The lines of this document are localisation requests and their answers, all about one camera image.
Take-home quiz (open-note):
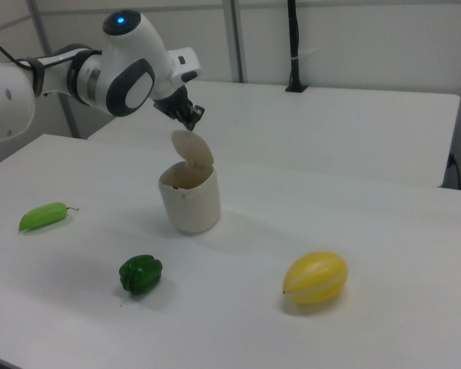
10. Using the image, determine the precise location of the dark green toy bell pepper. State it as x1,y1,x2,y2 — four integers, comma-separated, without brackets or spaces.
118,254,164,297

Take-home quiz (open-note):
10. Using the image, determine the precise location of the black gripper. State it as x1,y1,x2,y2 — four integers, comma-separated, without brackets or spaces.
152,85,207,132

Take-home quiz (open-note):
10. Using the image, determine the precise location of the light green toy cucumber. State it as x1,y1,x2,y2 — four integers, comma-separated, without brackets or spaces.
18,201,80,233

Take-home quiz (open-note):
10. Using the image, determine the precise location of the beige hinged bin lid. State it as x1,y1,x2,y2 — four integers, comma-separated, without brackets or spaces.
170,129,215,169

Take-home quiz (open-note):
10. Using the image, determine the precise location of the thin cable on arm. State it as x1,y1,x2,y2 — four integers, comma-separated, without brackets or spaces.
0,41,44,97

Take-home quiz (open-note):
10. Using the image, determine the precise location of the wall socket cable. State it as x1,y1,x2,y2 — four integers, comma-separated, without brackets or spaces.
447,152,461,190

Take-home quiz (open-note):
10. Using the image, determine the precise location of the black pole with clamp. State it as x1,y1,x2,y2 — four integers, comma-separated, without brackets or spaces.
284,0,309,94

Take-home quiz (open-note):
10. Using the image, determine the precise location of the yellow striped toy melon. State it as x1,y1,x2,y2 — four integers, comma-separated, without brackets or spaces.
282,251,349,305

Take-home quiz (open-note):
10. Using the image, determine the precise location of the beige garbage bin body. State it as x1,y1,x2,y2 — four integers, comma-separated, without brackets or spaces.
158,160,221,236

